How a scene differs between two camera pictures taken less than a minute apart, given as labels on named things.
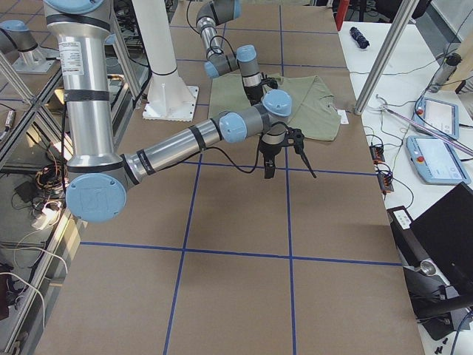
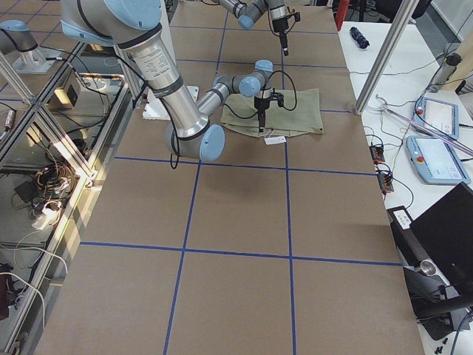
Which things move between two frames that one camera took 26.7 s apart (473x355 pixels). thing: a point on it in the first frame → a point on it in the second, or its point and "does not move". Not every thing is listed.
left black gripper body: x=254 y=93 → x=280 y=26
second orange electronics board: x=385 y=181 does not move
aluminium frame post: x=386 y=56 does not move
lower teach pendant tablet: x=436 y=161 does not move
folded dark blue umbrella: x=358 y=38 does not move
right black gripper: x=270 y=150 → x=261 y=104
